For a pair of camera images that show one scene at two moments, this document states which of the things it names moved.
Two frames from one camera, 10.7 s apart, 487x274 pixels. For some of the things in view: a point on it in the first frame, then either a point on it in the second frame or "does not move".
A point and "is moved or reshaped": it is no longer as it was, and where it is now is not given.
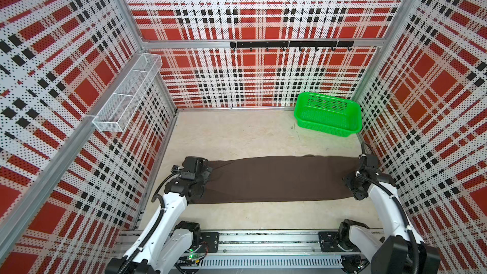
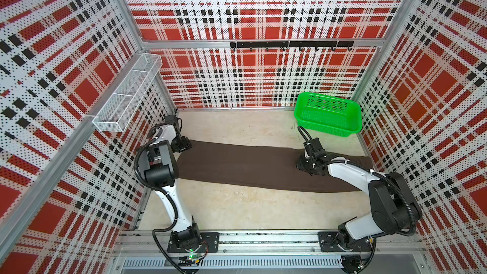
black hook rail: x=316 y=44 does not move
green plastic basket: x=329 y=114 does not move
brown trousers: x=235 y=180 is moved or reshaped
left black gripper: x=205 y=170 to x=186 y=144
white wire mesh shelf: x=117 y=111 does not move
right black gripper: x=357 y=195 to x=299 y=165
